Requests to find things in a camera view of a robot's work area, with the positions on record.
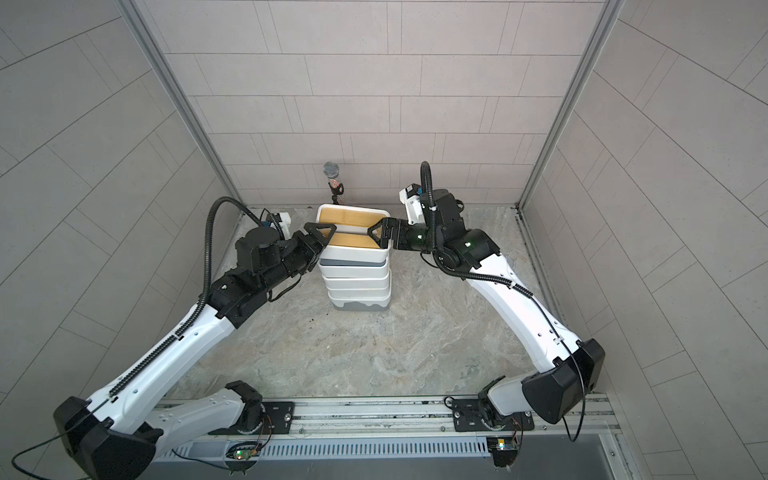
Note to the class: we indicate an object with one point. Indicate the grey lid tissue box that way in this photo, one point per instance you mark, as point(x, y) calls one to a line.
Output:
point(360, 295)
point(332, 269)

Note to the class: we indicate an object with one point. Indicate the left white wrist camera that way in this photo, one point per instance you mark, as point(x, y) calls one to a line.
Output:
point(281, 221)

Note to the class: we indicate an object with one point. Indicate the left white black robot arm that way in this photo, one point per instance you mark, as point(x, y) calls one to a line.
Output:
point(117, 432)

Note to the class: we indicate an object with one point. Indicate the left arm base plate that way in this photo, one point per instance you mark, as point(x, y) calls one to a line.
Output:
point(273, 417)

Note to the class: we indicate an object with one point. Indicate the right circuit board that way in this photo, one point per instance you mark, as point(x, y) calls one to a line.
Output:
point(504, 451)

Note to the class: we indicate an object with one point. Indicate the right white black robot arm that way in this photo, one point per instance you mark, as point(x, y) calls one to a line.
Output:
point(566, 367)

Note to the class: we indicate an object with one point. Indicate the aluminium mounting rail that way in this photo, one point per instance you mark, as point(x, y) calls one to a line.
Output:
point(342, 417)

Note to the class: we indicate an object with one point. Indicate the wooden lid tissue box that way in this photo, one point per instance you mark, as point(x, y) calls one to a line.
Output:
point(357, 283)
point(350, 241)

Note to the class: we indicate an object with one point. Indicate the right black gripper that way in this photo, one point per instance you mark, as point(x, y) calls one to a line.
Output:
point(404, 240)

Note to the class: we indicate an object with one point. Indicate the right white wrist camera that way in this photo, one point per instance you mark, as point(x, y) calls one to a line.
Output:
point(410, 198)

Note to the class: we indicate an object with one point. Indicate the white lid tissue box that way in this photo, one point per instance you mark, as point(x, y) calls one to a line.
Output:
point(360, 306)

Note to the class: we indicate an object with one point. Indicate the left circuit board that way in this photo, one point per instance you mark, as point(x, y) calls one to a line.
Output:
point(241, 457)

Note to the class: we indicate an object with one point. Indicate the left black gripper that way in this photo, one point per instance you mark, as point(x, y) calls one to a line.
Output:
point(313, 249)

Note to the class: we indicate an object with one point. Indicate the circuit board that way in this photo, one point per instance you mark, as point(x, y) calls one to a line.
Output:
point(504, 451)
point(241, 457)

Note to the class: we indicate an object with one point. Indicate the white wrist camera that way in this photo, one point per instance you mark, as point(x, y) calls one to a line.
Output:
point(410, 198)
point(281, 221)

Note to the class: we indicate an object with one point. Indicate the black microphone stand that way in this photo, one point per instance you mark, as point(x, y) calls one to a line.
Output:
point(332, 172)

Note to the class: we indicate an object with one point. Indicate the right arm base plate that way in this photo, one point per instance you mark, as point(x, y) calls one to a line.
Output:
point(472, 415)

